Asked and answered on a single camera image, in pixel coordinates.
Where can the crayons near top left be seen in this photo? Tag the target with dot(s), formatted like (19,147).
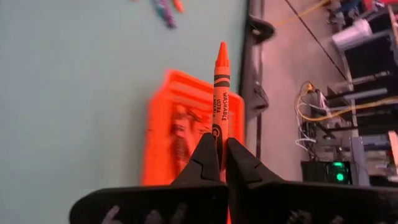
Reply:
(168,17)

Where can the orange mesh basket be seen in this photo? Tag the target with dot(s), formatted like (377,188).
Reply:
(161,140)

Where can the teal table mat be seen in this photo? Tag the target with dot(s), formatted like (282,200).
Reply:
(77,93)

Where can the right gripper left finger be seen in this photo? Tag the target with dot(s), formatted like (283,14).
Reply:
(155,205)

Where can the orange crayon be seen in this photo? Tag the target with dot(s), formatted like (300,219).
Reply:
(178,5)
(221,102)

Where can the white plastic container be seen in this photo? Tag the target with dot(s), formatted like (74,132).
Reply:
(351,34)

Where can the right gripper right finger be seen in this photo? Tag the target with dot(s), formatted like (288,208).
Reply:
(311,205)

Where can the black perforated computer case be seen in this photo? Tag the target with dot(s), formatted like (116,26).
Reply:
(317,172)

